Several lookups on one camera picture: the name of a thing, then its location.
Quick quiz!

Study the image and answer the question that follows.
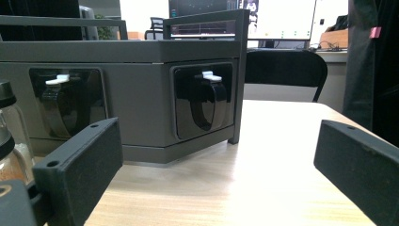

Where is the green plant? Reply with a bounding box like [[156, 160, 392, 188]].
[[93, 12, 113, 40]]

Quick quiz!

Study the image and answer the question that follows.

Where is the brown cardboard box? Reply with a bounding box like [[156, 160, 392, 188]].
[[319, 28, 349, 50]]

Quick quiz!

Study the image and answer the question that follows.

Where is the black folding chair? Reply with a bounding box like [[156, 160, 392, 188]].
[[244, 49, 328, 103]]

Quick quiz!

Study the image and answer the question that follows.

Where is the dark computer monitor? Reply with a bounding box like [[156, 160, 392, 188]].
[[168, 0, 248, 39]]

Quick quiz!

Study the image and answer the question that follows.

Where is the pink tag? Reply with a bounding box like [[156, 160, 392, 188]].
[[369, 26, 382, 40]]

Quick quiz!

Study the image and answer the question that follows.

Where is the bright computer monitor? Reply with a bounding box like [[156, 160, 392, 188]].
[[247, 0, 318, 41]]

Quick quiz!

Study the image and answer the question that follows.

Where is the black office chair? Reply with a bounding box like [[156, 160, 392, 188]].
[[144, 17, 165, 40]]

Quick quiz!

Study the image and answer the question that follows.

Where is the glass jar with red spice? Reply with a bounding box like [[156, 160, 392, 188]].
[[0, 125, 36, 186]]

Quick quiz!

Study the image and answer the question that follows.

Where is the glass jar with white powder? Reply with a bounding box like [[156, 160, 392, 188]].
[[0, 79, 34, 158]]

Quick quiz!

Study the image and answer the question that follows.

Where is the dark grey spice rack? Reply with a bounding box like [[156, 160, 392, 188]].
[[0, 8, 251, 165]]

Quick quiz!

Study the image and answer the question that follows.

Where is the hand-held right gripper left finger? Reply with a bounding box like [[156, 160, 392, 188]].
[[32, 117, 124, 226]]

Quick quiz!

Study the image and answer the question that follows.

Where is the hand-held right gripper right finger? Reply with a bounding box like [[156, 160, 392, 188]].
[[313, 119, 399, 226]]

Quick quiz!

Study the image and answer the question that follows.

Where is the glossy black rack drawer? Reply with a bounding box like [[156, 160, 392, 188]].
[[169, 61, 236, 140], [28, 67, 109, 140]]

